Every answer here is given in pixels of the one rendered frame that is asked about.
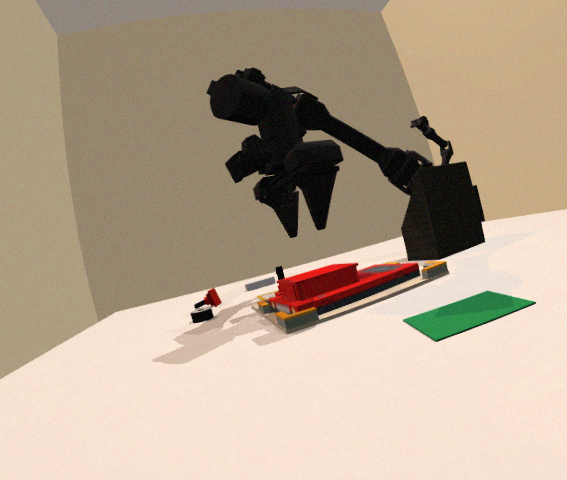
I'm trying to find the green flat rectangle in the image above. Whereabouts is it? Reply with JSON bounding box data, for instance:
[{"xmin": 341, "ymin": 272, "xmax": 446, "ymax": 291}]
[{"xmin": 403, "ymin": 290, "xmax": 536, "ymax": 342}]

